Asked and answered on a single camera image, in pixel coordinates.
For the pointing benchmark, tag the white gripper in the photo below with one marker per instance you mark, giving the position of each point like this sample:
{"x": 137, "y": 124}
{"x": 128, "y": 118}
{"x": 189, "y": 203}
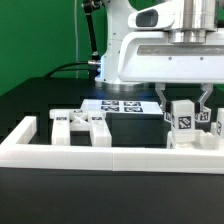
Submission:
{"x": 149, "y": 57}

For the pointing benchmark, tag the white chair seat part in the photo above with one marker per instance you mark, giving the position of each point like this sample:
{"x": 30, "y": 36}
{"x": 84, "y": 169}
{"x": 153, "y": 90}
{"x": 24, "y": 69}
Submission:
{"x": 203, "y": 141}

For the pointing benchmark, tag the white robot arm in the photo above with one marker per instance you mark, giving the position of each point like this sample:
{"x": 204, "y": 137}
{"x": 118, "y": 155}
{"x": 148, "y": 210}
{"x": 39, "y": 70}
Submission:
{"x": 176, "y": 41}

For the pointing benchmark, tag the white chair back part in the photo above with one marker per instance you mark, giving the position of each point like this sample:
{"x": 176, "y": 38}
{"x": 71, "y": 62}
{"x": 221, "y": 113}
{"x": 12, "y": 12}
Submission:
{"x": 66, "y": 121}

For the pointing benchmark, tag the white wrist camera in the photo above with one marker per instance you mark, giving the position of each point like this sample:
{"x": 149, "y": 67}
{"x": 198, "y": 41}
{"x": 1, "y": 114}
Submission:
{"x": 150, "y": 19}

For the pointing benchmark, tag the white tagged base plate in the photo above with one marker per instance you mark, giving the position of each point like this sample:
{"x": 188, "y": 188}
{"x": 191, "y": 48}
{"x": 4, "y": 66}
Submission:
{"x": 122, "y": 107}

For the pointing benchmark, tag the white U-shaped fence frame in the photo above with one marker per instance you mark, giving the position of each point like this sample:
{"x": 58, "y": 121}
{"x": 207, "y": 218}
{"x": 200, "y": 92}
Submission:
{"x": 16, "y": 151}

